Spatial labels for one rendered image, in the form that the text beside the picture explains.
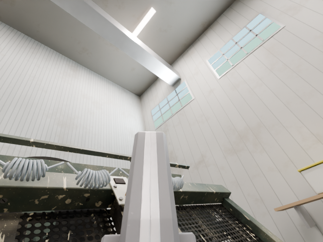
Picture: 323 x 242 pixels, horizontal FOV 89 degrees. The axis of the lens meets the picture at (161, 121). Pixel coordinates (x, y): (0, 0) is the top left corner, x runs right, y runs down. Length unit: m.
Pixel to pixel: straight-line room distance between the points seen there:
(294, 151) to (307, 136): 0.28
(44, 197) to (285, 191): 2.96
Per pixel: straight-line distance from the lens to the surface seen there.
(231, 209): 1.46
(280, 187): 3.18
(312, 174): 2.51
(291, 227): 3.19
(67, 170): 1.28
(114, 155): 0.71
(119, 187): 0.81
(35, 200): 0.77
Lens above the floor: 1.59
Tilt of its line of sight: 38 degrees up
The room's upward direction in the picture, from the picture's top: 15 degrees counter-clockwise
